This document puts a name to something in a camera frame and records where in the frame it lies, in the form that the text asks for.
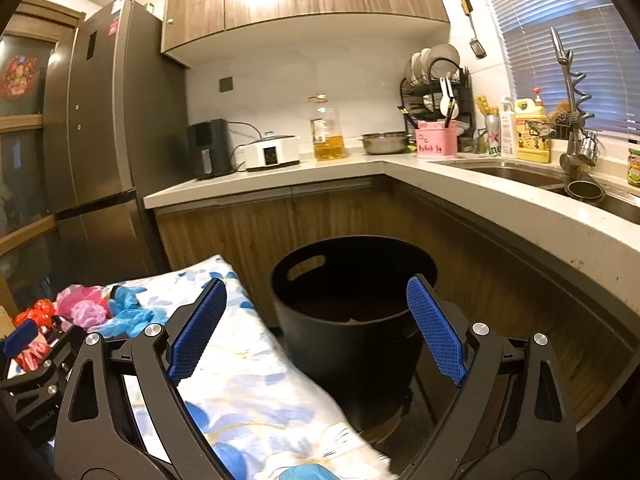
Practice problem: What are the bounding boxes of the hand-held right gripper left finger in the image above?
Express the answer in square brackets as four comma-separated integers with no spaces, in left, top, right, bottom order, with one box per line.
[54,277,236,480]

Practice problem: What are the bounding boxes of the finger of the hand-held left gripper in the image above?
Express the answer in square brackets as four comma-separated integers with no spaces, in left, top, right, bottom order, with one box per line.
[44,325,88,363]
[0,320,45,361]

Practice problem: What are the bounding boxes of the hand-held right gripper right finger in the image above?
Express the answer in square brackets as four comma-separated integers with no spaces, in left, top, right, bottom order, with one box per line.
[406,274,581,480]

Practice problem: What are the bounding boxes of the red wrapper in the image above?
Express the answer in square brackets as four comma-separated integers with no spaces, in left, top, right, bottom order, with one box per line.
[12,299,57,372]

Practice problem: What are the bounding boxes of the pink plastic bag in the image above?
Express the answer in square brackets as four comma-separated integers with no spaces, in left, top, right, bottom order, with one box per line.
[54,284,113,332]

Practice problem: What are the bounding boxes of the black plastic bin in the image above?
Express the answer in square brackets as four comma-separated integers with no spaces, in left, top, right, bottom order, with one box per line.
[270,235,441,428]

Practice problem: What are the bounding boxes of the blue plastic bag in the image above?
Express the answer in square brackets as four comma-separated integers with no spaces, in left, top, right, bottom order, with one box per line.
[92,285,168,338]

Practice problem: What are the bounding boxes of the floral printed blanket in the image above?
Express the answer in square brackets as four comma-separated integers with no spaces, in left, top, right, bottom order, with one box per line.
[87,254,406,480]

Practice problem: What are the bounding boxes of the wooden base cabinet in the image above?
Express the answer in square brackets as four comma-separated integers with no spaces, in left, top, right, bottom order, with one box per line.
[155,175,633,428]

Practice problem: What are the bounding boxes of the steel kitchen sink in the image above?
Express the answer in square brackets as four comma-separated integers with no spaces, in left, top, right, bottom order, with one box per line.
[435,157,640,226]

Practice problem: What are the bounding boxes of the blue nitrile glove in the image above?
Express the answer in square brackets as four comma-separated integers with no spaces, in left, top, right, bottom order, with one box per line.
[277,464,335,480]

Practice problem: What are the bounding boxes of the black air fryer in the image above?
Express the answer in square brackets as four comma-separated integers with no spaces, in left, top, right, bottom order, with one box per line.
[186,118,236,181]

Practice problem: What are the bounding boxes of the pink utensil holder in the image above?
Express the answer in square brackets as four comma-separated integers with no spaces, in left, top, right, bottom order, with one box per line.
[415,121,459,160]

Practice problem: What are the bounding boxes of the white electric cooker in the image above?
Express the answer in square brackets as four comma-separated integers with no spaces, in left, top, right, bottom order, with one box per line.
[235,131,301,173]

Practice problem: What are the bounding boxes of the steel mixing bowl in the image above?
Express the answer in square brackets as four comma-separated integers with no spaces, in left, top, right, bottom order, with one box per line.
[361,131,410,156]

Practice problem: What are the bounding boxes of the green and white can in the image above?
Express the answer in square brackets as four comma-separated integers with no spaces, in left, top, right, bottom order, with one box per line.
[484,114,502,156]

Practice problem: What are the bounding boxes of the dark metal cup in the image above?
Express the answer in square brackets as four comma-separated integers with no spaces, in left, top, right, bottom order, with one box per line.
[566,180,607,204]

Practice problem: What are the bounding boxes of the grey steel refrigerator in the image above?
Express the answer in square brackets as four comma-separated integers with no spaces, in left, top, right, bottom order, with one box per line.
[42,0,191,281]

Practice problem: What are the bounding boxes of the white plastic bottle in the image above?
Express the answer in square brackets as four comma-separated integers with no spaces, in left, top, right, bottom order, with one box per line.
[500,96,519,158]

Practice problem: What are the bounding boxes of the wooden glass door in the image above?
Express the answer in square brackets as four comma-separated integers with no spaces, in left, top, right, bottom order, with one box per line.
[0,2,86,311]

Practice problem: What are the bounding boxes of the yellow detergent bottle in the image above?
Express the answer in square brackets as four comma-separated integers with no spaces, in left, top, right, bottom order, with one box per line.
[515,87,552,163]

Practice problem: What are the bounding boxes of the cooking oil bottle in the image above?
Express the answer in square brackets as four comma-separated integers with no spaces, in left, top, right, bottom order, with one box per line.
[308,94,347,162]

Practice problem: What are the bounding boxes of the white plastic ladle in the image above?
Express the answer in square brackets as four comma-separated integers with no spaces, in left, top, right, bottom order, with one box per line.
[439,76,457,118]

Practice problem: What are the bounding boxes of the hanging steel cup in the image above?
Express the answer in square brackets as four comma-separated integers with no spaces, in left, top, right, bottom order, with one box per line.
[575,130,600,167]

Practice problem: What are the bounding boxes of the red door decoration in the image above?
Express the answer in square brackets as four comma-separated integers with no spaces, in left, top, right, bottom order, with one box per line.
[0,55,41,99]

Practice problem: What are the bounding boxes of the steel kitchen faucet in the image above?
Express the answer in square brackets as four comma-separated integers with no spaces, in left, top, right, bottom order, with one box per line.
[550,26,601,183]

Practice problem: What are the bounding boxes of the slotted metal spatula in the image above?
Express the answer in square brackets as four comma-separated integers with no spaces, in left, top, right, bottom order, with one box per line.
[460,0,488,60]

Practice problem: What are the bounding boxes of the white window blinds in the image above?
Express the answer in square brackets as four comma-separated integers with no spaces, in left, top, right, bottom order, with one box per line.
[472,0,640,136]

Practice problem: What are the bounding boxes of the black power cable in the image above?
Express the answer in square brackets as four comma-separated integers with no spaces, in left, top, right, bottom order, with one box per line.
[227,121,262,150]

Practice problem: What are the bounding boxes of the wire sink caddy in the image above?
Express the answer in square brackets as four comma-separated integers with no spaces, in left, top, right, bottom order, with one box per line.
[527,119,573,141]

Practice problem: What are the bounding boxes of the black wire dish rack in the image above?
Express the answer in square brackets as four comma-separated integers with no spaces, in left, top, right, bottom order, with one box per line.
[398,57,476,153]

